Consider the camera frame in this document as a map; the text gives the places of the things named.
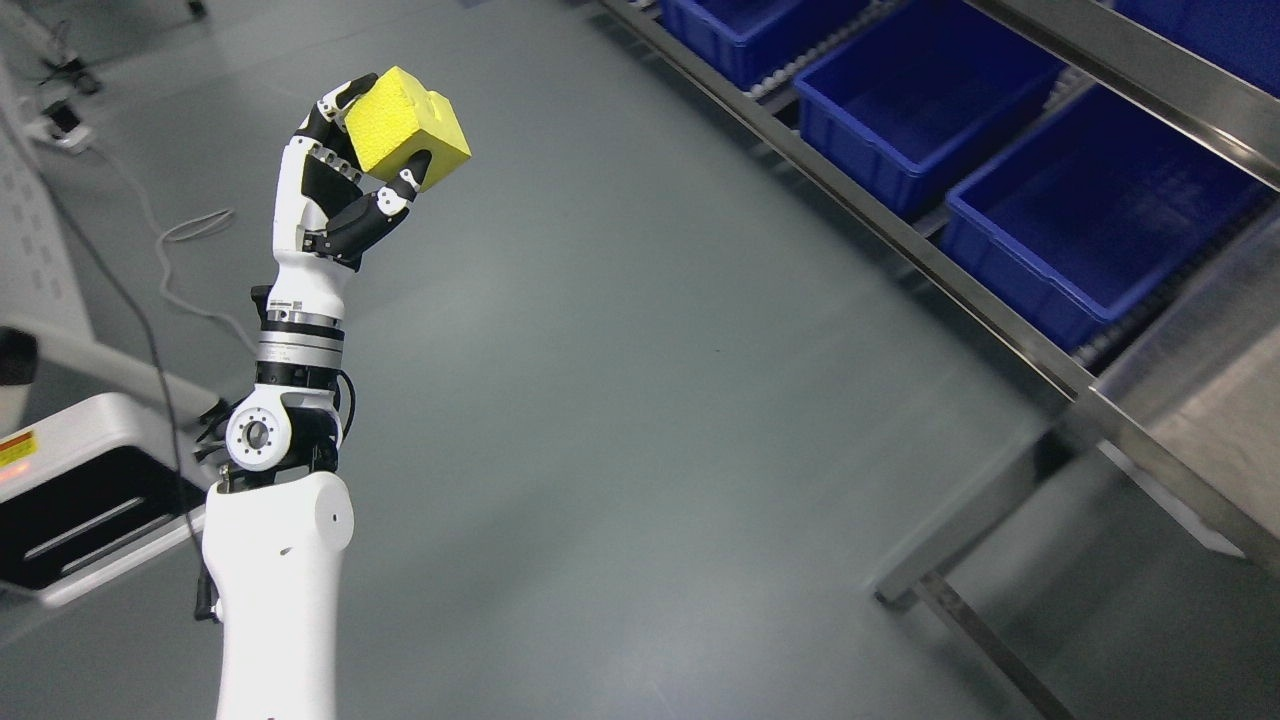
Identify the blue bin upper shelf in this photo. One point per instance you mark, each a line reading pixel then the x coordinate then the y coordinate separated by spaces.
pixel 1241 37

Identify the white machine base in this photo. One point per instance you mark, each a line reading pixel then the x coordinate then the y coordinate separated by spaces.
pixel 98 470

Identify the blue bin lower right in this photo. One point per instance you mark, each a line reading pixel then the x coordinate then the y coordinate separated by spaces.
pixel 1082 219

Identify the blue bin lower middle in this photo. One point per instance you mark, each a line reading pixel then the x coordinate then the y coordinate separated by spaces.
pixel 918 101

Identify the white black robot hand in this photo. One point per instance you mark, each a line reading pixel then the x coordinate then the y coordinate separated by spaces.
pixel 323 222

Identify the steel shelf rack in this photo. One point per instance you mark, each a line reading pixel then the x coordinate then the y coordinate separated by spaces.
pixel 772 111

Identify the blue bin lower left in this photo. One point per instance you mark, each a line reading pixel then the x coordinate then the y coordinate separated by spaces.
pixel 747 41

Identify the yellow foam block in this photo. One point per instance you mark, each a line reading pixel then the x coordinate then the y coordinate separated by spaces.
pixel 398 117

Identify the stainless steel table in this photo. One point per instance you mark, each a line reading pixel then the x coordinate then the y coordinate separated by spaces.
pixel 1188 411

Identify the blue bin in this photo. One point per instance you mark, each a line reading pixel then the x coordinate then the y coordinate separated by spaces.
pixel 918 101
pixel 747 41
pixel 1082 219

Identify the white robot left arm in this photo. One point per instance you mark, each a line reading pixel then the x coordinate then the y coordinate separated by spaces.
pixel 277 527

